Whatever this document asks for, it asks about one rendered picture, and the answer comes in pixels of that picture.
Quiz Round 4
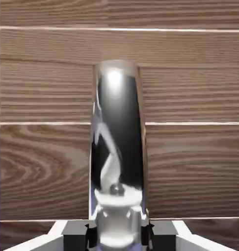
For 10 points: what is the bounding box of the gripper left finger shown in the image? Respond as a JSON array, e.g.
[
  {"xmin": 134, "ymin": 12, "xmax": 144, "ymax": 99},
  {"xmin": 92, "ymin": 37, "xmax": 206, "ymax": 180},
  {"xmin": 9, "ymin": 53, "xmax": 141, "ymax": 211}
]
[{"xmin": 2, "ymin": 219, "xmax": 98, "ymax": 251}]

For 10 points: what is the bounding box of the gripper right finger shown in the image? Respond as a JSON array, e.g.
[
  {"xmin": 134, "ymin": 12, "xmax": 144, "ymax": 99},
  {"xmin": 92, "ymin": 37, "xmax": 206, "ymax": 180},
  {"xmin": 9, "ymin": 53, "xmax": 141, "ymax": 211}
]
[{"xmin": 140, "ymin": 219, "xmax": 238, "ymax": 251}]

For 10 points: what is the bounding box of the curved shiny metal handle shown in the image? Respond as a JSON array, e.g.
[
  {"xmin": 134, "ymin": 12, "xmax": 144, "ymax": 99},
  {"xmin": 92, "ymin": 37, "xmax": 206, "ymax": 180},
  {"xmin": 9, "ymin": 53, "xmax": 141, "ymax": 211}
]
[{"xmin": 88, "ymin": 59, "xmax": 150, "ymax": 251}]

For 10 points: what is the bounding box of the wooden cabinet door front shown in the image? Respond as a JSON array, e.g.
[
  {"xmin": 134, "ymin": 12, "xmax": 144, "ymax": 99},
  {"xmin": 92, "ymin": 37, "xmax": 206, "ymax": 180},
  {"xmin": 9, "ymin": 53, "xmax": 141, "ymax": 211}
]
[
  {"xmin": 0, "ymin": 0, "xmax": 239, "ymax": 30},
  {"xmin": 0, "ymin": 218, "xmax": 239, "ymax": 251},
  {"xmin": 0, "ymin": 123, "xmax": 239, "ymax": 220},
  {"xmin": 0, "ymin": 29, "xmax": 239, "ymax": 125}
]

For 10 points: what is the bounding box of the wooden cabinet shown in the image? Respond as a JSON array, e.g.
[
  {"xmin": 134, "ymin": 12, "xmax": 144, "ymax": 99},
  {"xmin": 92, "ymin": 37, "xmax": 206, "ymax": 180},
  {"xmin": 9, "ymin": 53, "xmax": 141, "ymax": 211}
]
[{"xmin": 0, "ymin": 0, "xmax": 239, "ymax": 251}]

